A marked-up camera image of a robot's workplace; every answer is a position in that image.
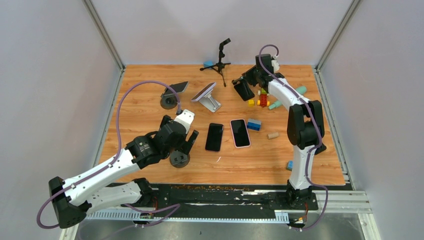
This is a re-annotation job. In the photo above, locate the black mini tripod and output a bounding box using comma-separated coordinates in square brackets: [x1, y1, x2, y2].
[199, 38, 231, 87]

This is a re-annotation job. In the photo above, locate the purple dark smartphone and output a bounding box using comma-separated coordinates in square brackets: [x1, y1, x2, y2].
[205, 123, 224, 152]

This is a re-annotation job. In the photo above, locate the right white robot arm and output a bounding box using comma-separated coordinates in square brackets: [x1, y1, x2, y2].
[232, 54, 325, 209]

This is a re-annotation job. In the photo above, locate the black phone stand rear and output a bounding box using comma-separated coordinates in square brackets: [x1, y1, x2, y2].
[233, 81, 255, 101]

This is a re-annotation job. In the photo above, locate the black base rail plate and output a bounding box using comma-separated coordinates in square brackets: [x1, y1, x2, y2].
[115, 182, 326, 221]

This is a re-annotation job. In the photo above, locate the pink case smartphone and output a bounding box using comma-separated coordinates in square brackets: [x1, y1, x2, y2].
[230, 119, 251, 148]

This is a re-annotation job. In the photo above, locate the light blue duplo brick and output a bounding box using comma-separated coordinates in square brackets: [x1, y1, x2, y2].
[286, 160, 294, 171]

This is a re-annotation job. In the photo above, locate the teal small block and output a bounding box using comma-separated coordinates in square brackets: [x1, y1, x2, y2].
[203, 60, 215, 68]

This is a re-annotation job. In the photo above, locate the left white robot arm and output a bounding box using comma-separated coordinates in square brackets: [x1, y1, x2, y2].
[48, 109, 199, 229]

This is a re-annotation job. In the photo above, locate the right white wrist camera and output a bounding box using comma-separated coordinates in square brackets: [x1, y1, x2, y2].
[271, 55, 280, 73]

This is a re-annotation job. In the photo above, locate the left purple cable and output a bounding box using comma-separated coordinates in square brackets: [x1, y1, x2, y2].
[35, 80, 183, 230]

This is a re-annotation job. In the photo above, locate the yellow small cube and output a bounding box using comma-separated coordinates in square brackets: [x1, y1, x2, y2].
[248, 99, 255, 107]

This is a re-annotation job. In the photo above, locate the dark round-base phone stand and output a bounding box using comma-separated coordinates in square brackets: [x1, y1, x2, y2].
[160, 94, 178, 110]

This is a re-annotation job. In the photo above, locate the grey phone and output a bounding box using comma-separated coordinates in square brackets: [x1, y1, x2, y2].
[163, 81, 189, 97]

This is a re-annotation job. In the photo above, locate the teal cylinder toy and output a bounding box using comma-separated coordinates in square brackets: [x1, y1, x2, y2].
[268, 86, 307, 110]

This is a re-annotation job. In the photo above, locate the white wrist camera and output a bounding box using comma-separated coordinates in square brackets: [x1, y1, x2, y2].
[271, 55, 280, 73]
[174, 109, 195, 134]

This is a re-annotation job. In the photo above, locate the white folding phone stand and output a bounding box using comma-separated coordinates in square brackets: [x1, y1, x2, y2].
[199, 94, 222, 113]

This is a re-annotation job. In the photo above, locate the lavender phone on white stand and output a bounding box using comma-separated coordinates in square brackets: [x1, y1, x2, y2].
[190, 82, 216, 102]

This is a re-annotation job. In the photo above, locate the wooden cylinder peg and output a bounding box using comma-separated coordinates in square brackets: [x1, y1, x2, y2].
[267, 132, 280, 140]

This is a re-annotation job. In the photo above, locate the red green toy brick car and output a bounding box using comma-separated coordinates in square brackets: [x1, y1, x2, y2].
[256, 88, 270, 108]

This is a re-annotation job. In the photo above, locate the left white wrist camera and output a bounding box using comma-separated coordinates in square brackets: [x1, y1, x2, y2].
[174, 109, 195, 134]

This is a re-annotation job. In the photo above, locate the grey round-base phone stand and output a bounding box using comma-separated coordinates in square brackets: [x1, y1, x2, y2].
[169, 150, 190, 168]

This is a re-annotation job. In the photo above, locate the blue grey duplo brick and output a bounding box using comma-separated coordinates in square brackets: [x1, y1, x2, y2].
[246, 118, 262, 131]

